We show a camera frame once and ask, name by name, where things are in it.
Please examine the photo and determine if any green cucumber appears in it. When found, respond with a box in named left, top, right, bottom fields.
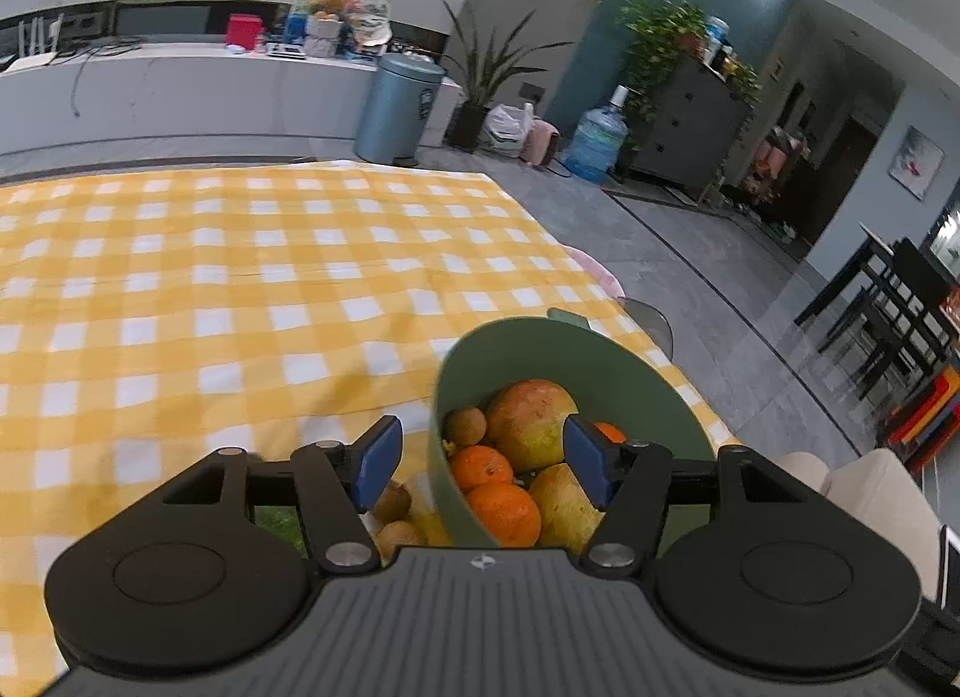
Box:
left=254, top=505, right=308, bottom=559

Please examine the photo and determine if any green plastic bowl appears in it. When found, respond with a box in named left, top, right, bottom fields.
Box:
left=428, top=309, right=719, bottom=548

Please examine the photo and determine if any large orange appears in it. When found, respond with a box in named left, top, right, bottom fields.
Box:
left=467, top=484, right=542, bottom=548

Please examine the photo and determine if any brown round kiwi fruit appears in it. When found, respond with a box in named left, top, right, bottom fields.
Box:
left=443, top=406, right=487, bottom=449

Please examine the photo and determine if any small orange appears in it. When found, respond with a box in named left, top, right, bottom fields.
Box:
left=594, top=421, right=626, bottom=443

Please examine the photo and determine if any beige sofa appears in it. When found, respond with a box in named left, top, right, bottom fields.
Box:
left=775, top=449, right=940, bottom=601

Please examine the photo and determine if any small brown longan fruit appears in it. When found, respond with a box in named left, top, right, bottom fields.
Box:
left=371, top=481, right=412, bottom=525

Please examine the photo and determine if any yellow green apple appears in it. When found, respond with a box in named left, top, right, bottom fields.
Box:
left=529, top=463, right=604, bottom=559

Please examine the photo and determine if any yellow white checkered tablecloth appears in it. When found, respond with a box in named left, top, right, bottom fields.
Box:
left=2, top=161, right=729, bottom=695

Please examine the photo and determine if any red yellow apple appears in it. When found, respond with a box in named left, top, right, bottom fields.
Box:
left=485, top=378, right=579, bottom=474

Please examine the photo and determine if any black dining table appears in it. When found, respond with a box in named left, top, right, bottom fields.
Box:
left=794, top=224, right=958, bottom=399

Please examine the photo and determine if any dark grey drawer cabinet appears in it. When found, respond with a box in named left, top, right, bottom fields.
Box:
left=626, top=57, right=750, bottom=193

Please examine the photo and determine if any blue water jug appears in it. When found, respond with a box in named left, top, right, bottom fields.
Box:
left=560, top=85, right=628, bottom=185

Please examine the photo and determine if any pink small heater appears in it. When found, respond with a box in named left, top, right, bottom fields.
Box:
left=519, top=119, right=560, bottom=167

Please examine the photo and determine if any white tv console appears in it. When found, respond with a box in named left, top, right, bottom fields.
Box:
left=0, top=39, right=464, bottom=163

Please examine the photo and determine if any grey blue trash bin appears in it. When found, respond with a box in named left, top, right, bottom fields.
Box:
left=355, top=53, right=446, bottom=166

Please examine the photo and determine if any white plastic bag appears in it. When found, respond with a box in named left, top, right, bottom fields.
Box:
left=478, top=101, right=534, bottom=158

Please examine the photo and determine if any potted long leaf plant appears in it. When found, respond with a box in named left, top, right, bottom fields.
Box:
left=443, top=2, right=571, bottom=153

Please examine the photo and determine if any red box on console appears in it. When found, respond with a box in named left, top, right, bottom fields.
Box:
left=224, top=13, right=263, bottom=52

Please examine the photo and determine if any green trailing ivy plant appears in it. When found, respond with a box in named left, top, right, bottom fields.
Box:
left=619, top=0, right=760, bottom=128

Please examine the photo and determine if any wall picture frame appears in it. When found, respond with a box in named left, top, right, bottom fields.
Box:
left=887, top=127, right=946, bottom=200

